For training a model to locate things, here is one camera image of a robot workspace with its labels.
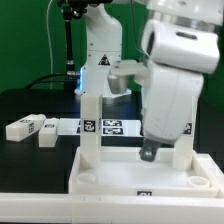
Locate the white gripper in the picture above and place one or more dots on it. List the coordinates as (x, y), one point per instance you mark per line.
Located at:
(178, 57)

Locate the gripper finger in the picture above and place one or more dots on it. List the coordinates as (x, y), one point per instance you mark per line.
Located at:
(148, 150)

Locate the white desk top panel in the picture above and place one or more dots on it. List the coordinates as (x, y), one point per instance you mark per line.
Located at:
(122, 172)

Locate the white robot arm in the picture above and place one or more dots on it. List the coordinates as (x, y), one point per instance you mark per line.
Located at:
(104, 34)

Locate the white tag sheet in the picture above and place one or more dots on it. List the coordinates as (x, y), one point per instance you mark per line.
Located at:
(109, 127)

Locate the white front fence bar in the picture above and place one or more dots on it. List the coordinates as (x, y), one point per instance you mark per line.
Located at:
(65, 208)

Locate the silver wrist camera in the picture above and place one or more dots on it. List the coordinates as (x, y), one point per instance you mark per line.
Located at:
(120, 71)

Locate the black camera pole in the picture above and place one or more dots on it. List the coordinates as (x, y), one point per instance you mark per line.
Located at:
(72, 75)

